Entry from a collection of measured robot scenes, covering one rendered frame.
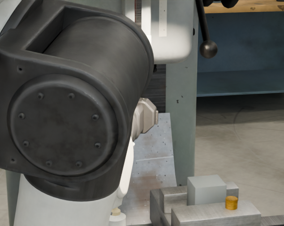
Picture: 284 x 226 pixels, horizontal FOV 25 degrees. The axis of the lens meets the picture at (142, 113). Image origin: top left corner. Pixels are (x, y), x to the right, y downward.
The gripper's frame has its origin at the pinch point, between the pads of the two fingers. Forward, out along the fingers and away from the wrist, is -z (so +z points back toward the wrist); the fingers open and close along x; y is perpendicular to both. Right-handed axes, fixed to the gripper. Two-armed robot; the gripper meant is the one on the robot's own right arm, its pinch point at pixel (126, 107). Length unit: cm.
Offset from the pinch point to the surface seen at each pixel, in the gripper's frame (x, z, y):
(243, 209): -21.0, -1.7, 18.2
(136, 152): 5.2, -33.1, 21.0
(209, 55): -14.6, 3.3, -10.4
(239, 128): -4, -354, 119
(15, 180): 33, -27, 28
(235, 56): 7, -449, 85
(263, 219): -24.6, -21.0, 29.0
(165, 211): -6.5, -5.2, 21.8
